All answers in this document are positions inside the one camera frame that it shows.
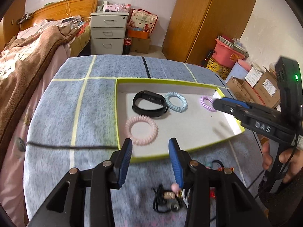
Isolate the black tie with pink ball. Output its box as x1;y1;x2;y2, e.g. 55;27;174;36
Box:
152;183;183;214

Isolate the black tie with flower bead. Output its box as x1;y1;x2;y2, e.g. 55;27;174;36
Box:
206;159;224;171

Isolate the right hand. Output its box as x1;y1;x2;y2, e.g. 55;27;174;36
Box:
261;140;303;184

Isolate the open long cardboard box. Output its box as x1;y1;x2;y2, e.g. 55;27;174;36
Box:
227;76;265;106

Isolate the brown cardboard box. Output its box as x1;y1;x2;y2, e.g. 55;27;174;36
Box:
253;71;280;109

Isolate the light blue round container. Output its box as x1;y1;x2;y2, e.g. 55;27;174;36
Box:
226;59;252;83

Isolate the yellow patterned tin box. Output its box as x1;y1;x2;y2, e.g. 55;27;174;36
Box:
206;58;231;80

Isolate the pink plastic basket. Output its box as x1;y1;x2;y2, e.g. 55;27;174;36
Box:
212;39;244;69

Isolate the green shallow tray box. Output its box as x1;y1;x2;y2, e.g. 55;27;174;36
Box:
115;78;245;162

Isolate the blue checked bed cover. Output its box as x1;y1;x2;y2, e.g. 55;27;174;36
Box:
23;54;264;227

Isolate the black fitness band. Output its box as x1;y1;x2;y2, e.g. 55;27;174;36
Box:
132;90;169;118

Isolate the wooden wardrobe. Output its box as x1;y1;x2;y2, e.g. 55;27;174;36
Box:
162;0;256;66

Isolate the cardboard box under bag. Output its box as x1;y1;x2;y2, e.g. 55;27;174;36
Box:
130;38;151;53

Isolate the cola bottle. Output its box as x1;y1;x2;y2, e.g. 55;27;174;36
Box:
122;37;132;55

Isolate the orange box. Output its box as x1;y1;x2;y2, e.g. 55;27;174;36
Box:
127;29;149;40

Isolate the grey drawer nightstand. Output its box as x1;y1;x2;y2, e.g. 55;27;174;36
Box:
90;12;129;55

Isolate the red patterned gift bag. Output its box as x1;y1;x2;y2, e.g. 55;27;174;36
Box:
127;9;158;33

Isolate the brown blanket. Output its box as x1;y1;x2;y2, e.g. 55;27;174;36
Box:
1;25;79;160

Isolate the pink box on nightstand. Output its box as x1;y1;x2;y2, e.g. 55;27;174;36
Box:
103;4;131;12

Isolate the wooden headboard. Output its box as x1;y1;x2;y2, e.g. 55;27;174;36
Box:
20;0;98;30

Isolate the pink spiral hair tie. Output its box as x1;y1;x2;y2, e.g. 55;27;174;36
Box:
125;115;159;146

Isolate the purple spiral hair tie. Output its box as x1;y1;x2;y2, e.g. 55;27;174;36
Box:
199;95;217;112

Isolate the blue spiral hair tie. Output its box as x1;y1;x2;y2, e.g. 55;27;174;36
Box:
164;91;189;113

